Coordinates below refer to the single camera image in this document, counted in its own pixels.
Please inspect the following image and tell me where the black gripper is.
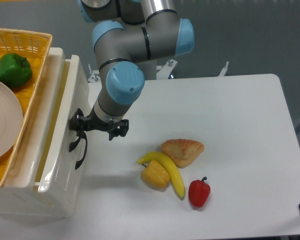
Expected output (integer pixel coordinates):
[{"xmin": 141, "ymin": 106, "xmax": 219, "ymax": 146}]
[{"xmin": 68, "ymin": 108, "xmax": 129, "ymax": 141}]

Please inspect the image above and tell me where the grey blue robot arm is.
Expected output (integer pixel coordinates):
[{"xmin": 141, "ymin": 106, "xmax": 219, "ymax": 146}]
[{"xmin": 69, "ymin": 0, "xmax": 195, "ymax": 140}]

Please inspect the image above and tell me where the white drawer cabinet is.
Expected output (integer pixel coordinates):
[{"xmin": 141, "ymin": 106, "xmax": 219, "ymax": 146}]
[{"xmin": 0, "ymin": 47, "xmax": 91, "ymax": 222}]

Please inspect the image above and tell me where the yellow bell pepper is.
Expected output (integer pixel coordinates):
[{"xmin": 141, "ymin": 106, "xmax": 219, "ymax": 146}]
[{"xmin": 140, "ymin": 160, "xmax": 171, "ymax": 189}]

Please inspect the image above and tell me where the brown bread pastry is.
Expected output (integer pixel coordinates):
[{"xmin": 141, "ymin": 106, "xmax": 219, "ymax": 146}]
[{"xmin": 160, "ymin": 138, "xmax": 205, "ymax": 169}]

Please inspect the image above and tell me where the yellow banana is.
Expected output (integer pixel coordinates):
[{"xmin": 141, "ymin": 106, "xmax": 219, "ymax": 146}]
[{"xmin": 137, "ymin": 151, "xmax": 185, "ymax": 200}]

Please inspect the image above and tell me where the beige round plate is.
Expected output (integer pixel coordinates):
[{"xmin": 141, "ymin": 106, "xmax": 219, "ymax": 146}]
[{"xmin": 0, "ymin": 82, "xmax": 23, "ymax": 157}]

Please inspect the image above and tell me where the green bell pepper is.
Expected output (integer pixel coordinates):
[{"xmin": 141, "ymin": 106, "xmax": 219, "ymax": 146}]
[{"xmin": 0, "ymin": 53, "xmax": 33, "ymax": 88}]

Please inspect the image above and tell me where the yellow woven basket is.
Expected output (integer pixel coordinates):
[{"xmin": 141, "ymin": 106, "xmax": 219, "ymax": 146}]
[{"xmin": 0, "ymin": 28, "xmax": 53, "ymax": 187}]

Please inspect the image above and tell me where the red bell pepper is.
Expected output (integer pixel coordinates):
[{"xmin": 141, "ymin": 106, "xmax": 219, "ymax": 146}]
[{"xmin": 188, "ymin": 176, "xmax": 211, "ymax": 208}]

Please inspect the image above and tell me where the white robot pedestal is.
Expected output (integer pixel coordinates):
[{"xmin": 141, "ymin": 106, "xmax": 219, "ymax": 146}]
[{"xmin": 138, "ymin": 60, "xmax": 157, "ymax": 80}]

